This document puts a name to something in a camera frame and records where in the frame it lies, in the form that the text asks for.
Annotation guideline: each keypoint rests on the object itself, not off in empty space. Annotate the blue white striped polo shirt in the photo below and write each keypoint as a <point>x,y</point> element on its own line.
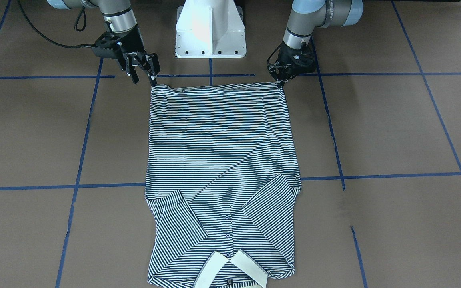
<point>222,181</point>

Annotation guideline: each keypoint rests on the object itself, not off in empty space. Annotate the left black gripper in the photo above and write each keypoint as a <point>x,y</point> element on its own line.
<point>283,73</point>

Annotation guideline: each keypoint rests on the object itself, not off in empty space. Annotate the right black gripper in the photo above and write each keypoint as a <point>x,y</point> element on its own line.
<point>133,40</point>

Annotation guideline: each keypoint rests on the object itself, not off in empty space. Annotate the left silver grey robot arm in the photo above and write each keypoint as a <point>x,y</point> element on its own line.
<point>306,15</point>

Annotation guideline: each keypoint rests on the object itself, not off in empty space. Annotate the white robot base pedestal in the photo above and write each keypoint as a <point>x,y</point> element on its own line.
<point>210,29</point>

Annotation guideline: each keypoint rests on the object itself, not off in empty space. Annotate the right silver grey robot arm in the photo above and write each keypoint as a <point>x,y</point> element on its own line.
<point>118,14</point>

